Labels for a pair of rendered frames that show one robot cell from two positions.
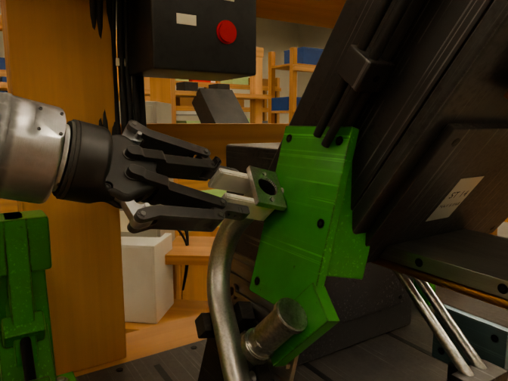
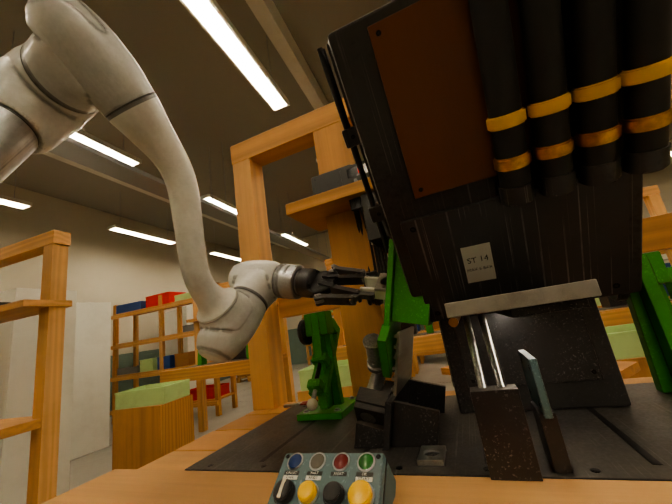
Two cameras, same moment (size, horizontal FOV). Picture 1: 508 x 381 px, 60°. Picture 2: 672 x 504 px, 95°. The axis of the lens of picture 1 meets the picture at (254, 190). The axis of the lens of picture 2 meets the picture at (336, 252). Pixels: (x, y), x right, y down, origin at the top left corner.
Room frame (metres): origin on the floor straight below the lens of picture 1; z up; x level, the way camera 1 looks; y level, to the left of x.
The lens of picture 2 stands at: (0.02, -0.51, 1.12)
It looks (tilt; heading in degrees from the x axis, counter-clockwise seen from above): 13 degrees up; 53
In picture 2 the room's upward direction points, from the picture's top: 9 degrees counter-clockwise
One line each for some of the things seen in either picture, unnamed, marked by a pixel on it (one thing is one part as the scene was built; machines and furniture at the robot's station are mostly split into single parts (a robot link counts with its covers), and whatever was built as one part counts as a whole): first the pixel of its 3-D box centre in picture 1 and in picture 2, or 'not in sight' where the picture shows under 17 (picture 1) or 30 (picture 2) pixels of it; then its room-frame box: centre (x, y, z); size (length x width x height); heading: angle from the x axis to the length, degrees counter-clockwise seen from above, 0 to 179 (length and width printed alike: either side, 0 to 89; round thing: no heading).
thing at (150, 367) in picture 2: not in sight; (169, 351); (0.86, 6.34, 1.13); 2.48 x 0.54 x 2.27; 127
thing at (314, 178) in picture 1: (320, 213); (409, 290); (0.51, -0.08, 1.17); 0.13 x 0.12 x 0.20; 123
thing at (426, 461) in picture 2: not in sight; (432, 455); (0.43, -0.13, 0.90); 0.06 x 0.04 x 0.01; 32
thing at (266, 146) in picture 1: (322, 237); (508, 321); (0.78, -0.12, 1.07); 0.30 x 0.18 x 0.34; 123
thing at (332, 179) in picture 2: not in sight; (335, 183); (0.63, 0.26, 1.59); 0.15 x 0.07 x 0.07; 123
